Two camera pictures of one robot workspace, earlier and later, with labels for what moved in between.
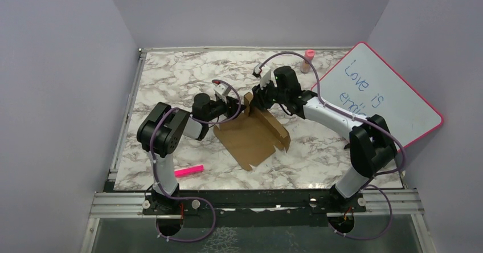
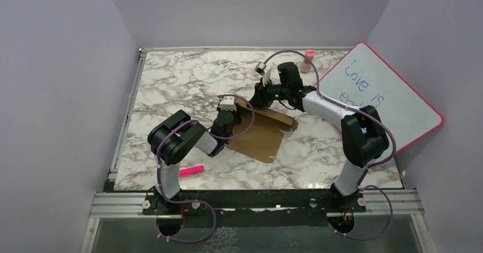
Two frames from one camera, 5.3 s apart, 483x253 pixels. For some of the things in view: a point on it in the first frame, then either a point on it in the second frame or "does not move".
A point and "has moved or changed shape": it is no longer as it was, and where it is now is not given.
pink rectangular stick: (188, 171) does not move
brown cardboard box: (252, 137) has moved or changed shape
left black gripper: (231, 105) → (235, 113)
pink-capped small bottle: (305, 66) does not move
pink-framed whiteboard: (363, 82) does not move
